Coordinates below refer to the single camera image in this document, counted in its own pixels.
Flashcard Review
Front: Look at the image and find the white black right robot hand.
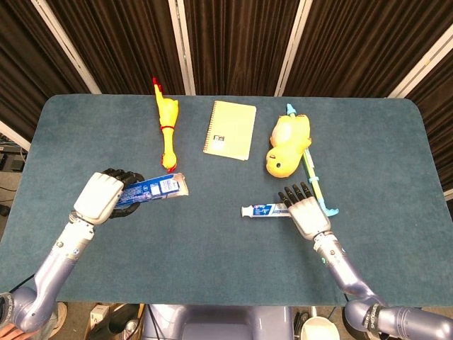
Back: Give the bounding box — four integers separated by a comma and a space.
277, 181, 332, 242

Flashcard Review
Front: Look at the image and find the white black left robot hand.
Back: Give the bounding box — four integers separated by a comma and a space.
72, 168, 146, 226

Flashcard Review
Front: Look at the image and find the white blue toothpaste tube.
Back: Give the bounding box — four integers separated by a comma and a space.
241, 203, 293, 219

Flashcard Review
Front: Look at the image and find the blue cardboard box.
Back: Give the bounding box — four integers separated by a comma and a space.
115, 172, 190, 208

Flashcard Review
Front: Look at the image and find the green blue toy water pump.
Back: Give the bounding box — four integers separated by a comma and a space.
285, 103, 340, 218

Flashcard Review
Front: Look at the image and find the yellow plush chick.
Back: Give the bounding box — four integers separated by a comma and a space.
265, 113, 312, 178

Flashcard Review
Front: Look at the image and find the black floor equipment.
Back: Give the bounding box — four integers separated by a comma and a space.
0, 132, 28, 178

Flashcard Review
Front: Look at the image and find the teal velvet tablecloth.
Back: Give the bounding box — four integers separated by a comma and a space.
0, 93, 446, 307

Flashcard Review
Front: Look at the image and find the yellow rubber chicken toy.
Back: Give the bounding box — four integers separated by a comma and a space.
152, 76, 180, 174

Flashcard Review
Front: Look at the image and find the white round bowl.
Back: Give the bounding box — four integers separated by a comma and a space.
303, 316, 339, 340

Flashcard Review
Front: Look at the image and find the yellow spiral notebook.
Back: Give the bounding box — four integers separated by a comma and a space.
202, 100, 257, 162

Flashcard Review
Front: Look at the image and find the lilac grey robot torso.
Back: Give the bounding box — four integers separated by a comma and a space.
143, 304, 294, 340

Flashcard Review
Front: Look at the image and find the dark brown pleated curtain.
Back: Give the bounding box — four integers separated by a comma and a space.
0, 0, 453, 192

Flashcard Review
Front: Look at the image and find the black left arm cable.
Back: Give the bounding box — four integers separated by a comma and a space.
6, 276, 36, 295

